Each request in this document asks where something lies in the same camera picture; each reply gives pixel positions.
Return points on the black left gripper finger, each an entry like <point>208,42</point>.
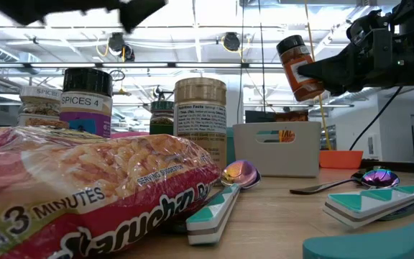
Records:
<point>135,12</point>

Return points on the iridescent spoon at right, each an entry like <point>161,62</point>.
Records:
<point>322,187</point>

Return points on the pink Maruchan ramen packet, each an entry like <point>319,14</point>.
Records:
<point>85,187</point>

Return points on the gold lid spice jar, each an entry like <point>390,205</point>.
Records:
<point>200,118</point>

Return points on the orange plastic bowl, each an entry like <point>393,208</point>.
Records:
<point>340,160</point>

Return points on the white lid spice jar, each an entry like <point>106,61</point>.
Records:
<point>40,104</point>

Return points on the teal white patterned utensil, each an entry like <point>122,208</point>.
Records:
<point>372,205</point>
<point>210,216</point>

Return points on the black ceiling fixture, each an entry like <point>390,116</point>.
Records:
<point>157,93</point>
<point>116,43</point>
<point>231,41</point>

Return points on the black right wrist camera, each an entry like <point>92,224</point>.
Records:
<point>368,28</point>

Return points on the horizontal metal frame bar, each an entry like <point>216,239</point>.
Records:
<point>207,65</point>

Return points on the small iridescent metal spoon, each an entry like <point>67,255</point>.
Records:
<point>379,178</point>

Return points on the pink plastic bin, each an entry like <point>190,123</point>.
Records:
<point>128,135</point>

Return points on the orange spice jar black lid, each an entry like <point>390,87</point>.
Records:
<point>293,54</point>

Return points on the green lid spice jar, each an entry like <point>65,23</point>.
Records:
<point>161,117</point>

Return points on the white plastic bin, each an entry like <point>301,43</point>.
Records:
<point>279,158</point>

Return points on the silver air duct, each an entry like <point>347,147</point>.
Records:
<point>365,95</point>

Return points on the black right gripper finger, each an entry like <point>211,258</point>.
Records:
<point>347,72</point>

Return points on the purple label spice jar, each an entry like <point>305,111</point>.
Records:
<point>85,108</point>

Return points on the black monitor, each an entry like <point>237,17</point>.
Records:
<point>259,116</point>

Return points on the teal plastic spatula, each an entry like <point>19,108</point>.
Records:
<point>372,241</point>

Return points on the thin black vertical pole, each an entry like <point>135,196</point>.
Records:
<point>262,54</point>

